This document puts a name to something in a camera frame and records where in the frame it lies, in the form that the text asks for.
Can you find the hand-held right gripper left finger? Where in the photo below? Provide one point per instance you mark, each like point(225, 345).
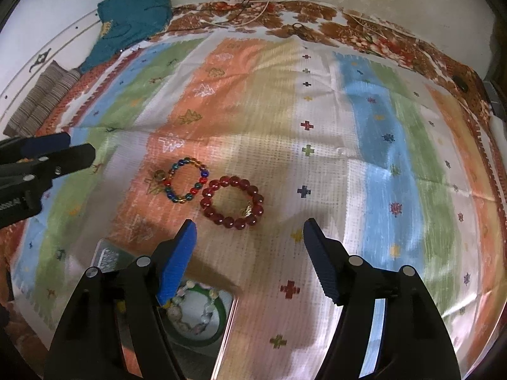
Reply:
point(180, 261)

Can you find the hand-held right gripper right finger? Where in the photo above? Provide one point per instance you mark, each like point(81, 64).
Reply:
point(321, 257)

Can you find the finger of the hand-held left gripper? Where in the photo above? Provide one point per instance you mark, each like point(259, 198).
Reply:
point(71, 158)
point(43, 144)

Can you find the silver metal tin box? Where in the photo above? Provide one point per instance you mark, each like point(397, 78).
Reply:
point(225, 312)

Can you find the green jade bangle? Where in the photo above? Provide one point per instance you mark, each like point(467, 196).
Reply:
point(216, 328)

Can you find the grey striped folded cloth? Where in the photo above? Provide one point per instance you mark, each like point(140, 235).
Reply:
point(43, 95)

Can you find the striped pastel printed cloth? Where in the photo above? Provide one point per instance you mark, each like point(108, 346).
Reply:
point(297, 126)

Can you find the teal garment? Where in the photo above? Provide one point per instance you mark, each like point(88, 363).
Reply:
point(130, 19)

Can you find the small black object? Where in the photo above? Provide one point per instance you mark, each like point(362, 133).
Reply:
point(461, 82)

